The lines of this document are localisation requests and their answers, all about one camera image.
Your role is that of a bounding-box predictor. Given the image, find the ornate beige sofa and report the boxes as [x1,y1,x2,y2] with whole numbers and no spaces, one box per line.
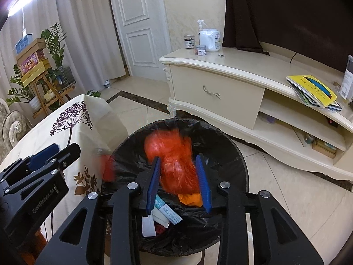
[0,99,31,150]

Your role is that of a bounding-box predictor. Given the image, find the cream cabinet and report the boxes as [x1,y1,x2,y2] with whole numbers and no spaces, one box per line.
[158,41,353,191]

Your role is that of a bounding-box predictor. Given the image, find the orange plastic bag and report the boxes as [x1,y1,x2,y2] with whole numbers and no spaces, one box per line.
[144,131,203,196]

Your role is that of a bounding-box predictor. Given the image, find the yellow flat box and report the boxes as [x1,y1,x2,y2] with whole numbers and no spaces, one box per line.
[21,61,51,87]

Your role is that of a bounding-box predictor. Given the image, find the wooden plant stand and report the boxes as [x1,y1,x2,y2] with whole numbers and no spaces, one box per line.
[29,72,76,119]

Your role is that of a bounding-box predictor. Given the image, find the thin book green cover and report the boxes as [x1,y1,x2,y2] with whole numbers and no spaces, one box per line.
[295,88,343,112]

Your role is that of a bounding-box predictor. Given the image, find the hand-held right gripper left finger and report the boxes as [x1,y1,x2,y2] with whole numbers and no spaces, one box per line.
[34,156,163,265]

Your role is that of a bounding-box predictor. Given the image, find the orange cloth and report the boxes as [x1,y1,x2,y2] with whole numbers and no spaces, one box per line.
[21,228,48,265]

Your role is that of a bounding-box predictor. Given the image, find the white plastic jug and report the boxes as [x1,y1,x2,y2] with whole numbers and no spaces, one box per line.
[199,29,222,52]

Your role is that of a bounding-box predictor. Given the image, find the blue plastic organiser box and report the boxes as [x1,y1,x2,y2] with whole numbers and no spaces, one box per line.
[14,33,34,55]

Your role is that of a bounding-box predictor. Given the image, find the clear spray bottle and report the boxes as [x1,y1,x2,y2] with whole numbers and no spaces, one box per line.
[197,20,207,46]

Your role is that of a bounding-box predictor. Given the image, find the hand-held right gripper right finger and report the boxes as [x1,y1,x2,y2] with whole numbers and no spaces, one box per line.
[195,154,324,265]

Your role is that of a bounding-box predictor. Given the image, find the yellow and blue books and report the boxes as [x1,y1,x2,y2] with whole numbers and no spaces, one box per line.
[286,74,337,108]

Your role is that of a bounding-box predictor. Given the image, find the brown cardboard box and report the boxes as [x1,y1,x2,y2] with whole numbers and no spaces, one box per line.
[16,38,47,62]

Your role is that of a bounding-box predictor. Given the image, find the white teal small carton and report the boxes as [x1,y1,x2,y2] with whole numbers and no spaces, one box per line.
[154,195,183,225]

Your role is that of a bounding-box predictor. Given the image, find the purple printed gift box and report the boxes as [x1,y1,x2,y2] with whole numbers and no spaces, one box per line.
[18,50,46,75]

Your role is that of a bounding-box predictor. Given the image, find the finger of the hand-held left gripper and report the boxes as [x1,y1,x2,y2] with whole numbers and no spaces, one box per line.
[3,143,81,197]
[0,143,60,185]

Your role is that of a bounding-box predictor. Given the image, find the shiny orange snack wrapper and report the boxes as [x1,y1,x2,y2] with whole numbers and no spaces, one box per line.
[178,193,203,207]

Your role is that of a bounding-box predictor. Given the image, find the round bin black liner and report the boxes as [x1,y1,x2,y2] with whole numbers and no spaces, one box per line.
[101,117,249,260]

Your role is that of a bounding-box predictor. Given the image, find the white panelled door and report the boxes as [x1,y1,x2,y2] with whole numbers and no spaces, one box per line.
[107,0,173,78]

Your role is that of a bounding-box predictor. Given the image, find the potted plant clear jug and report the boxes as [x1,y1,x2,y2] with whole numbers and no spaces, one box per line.
[41,22,75,87]

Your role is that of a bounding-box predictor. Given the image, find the beige curtain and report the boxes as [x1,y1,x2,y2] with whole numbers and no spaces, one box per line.
[0,0,124,108]

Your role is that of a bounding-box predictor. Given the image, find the flat printed box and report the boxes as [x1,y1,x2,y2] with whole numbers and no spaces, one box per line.
[312,138,338,159]

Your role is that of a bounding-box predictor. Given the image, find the dark brown cloth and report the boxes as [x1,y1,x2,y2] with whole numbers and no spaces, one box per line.
[222,0,353,74]

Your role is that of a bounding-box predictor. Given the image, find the long white pouch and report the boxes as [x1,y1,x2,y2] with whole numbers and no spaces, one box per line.
[152,209,170,228]

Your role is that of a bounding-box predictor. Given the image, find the potted plant white pot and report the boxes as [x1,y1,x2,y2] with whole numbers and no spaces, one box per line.
[7,65,42,114]

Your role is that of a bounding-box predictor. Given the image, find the grey white box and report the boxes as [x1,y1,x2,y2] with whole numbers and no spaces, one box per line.
[340,55,353,100]

